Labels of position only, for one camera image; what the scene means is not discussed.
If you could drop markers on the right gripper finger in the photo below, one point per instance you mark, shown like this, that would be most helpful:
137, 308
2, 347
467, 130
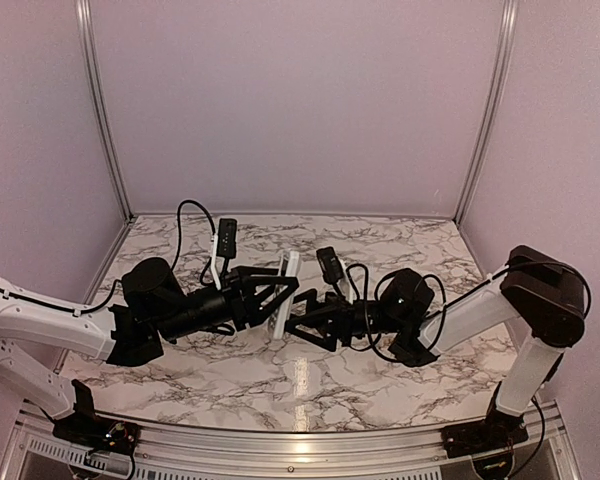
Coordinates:
306, 304
317, 329

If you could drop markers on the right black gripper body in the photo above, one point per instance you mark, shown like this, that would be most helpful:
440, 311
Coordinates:
347, 327

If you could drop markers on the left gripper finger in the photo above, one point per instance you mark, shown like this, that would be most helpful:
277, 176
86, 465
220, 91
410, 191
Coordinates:
260, 303
252, 277

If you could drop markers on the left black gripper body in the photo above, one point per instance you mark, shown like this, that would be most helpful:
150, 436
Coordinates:
183, 320

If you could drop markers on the white remote control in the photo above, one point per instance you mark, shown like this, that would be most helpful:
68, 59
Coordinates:
289, 266

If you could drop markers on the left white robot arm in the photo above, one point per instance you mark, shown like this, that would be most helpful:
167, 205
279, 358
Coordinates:
155, 310

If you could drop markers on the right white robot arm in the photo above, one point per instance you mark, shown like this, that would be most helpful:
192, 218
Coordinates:
552, 298

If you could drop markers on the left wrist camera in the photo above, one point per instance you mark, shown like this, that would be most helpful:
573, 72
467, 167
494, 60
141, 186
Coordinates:
224, 247

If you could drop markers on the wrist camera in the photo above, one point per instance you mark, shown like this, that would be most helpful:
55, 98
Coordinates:
224, 247
333, 274

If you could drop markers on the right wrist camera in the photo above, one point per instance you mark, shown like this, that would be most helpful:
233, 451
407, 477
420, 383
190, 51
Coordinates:
333, 274

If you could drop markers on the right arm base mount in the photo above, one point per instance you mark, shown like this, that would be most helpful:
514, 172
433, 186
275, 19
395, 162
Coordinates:
496, 430

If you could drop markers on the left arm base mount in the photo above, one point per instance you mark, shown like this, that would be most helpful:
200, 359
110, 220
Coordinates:
84, 427

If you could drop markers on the front aluminium rail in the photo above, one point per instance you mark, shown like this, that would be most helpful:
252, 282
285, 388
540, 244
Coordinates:
184, 452

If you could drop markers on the left aluminium frame post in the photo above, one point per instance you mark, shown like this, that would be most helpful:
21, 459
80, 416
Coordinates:
94, 80

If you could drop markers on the aluminium frame post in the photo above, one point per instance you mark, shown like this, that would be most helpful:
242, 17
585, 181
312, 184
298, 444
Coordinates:
497, 85
94, 80

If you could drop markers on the right aluminium frame post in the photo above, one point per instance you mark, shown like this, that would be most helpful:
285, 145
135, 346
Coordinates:
497, 85

